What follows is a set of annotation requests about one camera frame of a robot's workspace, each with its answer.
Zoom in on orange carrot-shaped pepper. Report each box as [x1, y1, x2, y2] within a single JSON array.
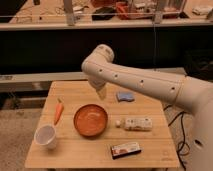
[[54, 98, 64, 125]]

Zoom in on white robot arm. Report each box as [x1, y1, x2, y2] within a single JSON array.
[[81, 44, 213, 171]]

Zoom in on white ceramic cup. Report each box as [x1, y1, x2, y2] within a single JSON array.
[[34, 125, 57, 150]]

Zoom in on blue sponge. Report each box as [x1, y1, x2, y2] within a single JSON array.
[[116, 92, 135, 102]]

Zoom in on orange round plate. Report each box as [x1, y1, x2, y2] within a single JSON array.
[[73, 104, 108, 137]]

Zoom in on white plastic bottle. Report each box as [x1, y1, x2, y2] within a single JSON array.
[[115, 117, 153, 131]]

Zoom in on wooden table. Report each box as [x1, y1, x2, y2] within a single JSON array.
[[25, 81, 179, 169]]

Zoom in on black and white snack box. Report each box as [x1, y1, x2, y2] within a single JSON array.
[[110, 142, 141, 159]]

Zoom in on black object on shelf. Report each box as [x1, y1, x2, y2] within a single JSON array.
[[92, 7, 115, 21]]

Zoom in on red container on shelf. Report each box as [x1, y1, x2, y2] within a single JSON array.
[[116, 2, 139, 20]]

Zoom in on grey metal shelf rail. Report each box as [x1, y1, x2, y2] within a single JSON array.
[[0, 67, 187, 84]]

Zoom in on black cable on floor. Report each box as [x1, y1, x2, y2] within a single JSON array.
[[163, 104, 192, 171]]

